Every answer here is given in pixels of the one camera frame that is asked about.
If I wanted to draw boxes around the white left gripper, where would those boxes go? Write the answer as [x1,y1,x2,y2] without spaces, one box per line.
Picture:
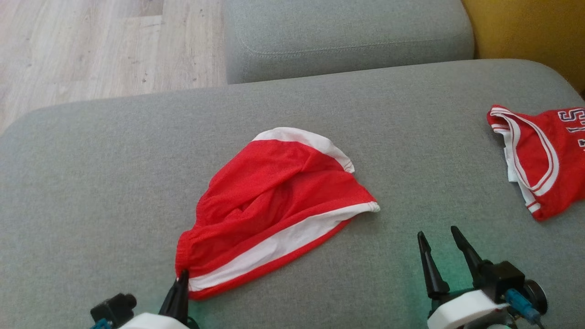
[120,270,199,329]

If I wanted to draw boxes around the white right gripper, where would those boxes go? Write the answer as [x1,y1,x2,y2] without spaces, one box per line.
[417,227,510,329]

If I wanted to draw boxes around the red shorts with white bands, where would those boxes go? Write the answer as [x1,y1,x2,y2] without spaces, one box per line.
[175,127,380,301]

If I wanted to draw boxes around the red jersey with white stripes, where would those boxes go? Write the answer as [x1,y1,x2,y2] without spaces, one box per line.
[487,104,585,222]

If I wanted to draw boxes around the large grey sofa seat cushion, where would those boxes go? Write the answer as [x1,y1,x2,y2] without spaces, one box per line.
[0,58,585,329]

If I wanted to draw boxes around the yellow fabric furniture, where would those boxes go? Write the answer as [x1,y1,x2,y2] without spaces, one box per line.
[462,0,585,94]

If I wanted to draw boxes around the grey sofa cushion with seam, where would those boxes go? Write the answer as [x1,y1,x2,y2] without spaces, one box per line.
[223,0,475,85]

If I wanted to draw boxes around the blue right camera connector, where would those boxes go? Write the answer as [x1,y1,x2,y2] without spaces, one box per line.
[504,289,543,323]

